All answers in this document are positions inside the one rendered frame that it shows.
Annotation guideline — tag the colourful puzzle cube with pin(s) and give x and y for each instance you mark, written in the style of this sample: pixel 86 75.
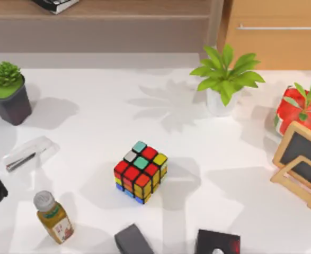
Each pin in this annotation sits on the colourful puzzle cube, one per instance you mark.
pixel 141 174

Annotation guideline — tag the leafy plant in white pot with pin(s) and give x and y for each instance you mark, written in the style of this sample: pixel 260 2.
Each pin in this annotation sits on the leafy plant in white pot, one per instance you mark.
pixel 223 79

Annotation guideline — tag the wooden open shelf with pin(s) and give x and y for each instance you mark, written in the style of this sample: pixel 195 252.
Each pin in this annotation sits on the wooden open shelf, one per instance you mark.
pixel 102 26

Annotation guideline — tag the dark grey box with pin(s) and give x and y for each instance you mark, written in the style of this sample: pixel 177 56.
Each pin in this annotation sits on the dark grey box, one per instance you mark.
pixel 132 240

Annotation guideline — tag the black and red box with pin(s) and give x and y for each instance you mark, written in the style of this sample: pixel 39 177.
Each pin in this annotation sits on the black and red box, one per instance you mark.
pixel 217 242

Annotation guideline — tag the yellow juice bottle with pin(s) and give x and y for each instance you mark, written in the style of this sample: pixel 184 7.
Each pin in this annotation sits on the yellow juice bottle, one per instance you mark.
pixel 55 219

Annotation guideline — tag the plant in red pot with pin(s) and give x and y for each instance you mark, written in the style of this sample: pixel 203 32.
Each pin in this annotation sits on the plant in red pot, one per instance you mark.
pixel 293 109

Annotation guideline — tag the wooden cupboard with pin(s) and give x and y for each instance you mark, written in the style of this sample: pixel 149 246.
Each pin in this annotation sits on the wooden cupboard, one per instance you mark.
pixel 273 42

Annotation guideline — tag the wooden framed blackboard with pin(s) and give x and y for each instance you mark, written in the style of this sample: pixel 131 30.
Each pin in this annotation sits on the wooden framed blackboard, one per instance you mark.
pixel 299 154

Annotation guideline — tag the succulent in dark grey pot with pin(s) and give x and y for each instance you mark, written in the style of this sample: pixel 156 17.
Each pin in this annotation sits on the succulent in dark grey pot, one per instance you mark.
pixel 10 101

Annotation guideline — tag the black and white book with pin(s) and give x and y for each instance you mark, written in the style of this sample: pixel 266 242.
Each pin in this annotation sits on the black and white book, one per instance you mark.
pixel 58 4

